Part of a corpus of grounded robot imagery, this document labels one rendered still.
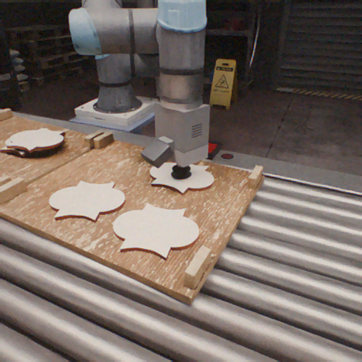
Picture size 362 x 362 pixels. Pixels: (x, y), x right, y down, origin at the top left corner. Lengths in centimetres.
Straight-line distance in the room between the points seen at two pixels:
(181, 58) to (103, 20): 16
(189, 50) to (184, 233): 28
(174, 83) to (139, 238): 25
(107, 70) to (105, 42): 54
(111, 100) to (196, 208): 71
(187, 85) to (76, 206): 28
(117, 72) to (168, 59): 63
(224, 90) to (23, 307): 391
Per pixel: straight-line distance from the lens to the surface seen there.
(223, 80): 419
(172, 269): 42
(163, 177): 61
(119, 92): 114
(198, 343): 38
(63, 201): 57
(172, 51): 50
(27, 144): 77
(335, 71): 518
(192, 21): 50
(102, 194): 57
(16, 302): 46
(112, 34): 59
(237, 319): 40
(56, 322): 42
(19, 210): 60
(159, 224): 48
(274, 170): 73
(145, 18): 60
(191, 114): 52
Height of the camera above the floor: 125
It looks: 32 degrees down
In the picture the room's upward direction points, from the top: straight up
